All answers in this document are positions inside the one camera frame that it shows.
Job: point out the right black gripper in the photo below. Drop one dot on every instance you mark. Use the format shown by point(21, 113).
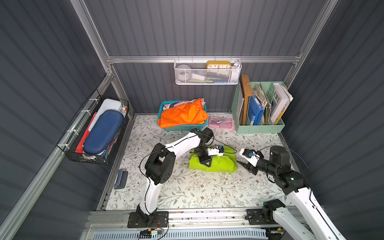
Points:
point(251, 167)

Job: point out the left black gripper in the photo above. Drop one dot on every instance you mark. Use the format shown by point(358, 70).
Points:
point(203, 156)

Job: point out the lime green shorts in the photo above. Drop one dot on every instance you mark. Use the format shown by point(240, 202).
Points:
point(220, 164)

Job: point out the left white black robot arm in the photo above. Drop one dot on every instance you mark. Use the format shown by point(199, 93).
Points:
point(161, 161)

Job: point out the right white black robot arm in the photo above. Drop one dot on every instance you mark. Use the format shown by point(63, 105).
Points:
point(297, 190)

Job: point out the white tape roll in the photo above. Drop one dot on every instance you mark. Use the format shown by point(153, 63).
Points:
point(183, 73)

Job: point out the teal plastic laundry basket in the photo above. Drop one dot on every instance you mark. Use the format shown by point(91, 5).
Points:
point(180, 127)

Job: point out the pink pouch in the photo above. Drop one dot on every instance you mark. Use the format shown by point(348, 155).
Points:
point(221, 123)

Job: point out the orange garment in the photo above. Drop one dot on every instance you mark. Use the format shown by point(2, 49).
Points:
point(182, 113)

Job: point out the mint green file organizer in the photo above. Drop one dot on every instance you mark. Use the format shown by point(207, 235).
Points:
point(268, 88)

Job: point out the floral table mat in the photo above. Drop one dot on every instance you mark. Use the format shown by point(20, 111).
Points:
point(186, 188)

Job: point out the blue folder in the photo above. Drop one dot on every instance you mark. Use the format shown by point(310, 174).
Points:
point(255, 111)

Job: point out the brown cardboard board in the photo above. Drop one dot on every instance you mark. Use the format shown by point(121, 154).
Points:
point(247, 92)

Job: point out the white book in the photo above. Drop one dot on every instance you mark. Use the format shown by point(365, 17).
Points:
point(280, 101)

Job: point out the yellow clock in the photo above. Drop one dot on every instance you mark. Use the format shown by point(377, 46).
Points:
point(219, 65)

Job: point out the grey blue clip object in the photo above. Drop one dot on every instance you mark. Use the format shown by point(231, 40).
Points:
point(121, 179)

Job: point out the navy blue case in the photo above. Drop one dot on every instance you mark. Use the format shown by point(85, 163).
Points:
point(103, 132)

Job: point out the white tray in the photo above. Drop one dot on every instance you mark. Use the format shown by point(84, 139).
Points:
point(107, 104)

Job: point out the red folder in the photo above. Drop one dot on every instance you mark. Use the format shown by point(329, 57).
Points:
point(79, 149)

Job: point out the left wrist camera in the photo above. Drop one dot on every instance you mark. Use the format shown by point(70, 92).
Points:
point(216, 151)

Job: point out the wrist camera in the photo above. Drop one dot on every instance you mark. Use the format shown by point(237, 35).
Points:
point(251, 156)
point(216, 151)

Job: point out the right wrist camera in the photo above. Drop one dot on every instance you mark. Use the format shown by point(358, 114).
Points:
point(251, 156)

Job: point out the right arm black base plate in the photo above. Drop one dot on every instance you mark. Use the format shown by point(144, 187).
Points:
point(261, 216)

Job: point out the white wire wall basket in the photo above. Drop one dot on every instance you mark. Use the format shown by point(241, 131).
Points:
point(203, 76)

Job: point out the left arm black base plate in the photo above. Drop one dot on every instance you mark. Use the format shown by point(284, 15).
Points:
point(141, 220)

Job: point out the black wire side basket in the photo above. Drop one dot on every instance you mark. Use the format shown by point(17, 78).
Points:
point(76, 129)

